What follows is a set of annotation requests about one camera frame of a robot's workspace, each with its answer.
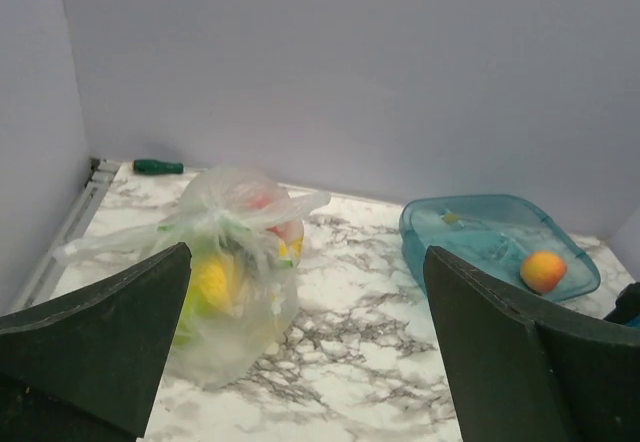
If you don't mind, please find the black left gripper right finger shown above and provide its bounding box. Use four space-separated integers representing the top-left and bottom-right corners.
423 246 639 441

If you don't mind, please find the red fake fruit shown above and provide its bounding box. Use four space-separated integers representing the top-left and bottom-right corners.
247 189 301 241

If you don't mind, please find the small yellow tray sticker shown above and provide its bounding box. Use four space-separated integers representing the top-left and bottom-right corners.
442 212 460 225

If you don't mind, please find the orange fake peach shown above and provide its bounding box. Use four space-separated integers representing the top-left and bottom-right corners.
520 250 567 294

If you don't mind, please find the clear plastic bag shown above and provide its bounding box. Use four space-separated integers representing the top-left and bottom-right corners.
54 166 331 389

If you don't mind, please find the yellow fake fruit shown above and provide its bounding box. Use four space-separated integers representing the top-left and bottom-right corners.
183 254 238 316

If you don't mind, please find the green handled screwdriver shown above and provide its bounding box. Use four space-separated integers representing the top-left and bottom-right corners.
132 159 184 176

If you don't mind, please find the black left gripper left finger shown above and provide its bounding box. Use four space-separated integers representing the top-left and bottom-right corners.
1 243 191 438

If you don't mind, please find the aluminium side rail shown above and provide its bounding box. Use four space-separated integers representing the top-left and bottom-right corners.
7 158 121 313

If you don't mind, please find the black tool box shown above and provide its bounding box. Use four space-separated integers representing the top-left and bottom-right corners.
604 282 640 328

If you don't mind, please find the teal plastic tray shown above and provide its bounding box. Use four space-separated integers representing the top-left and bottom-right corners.
399 194 601 303

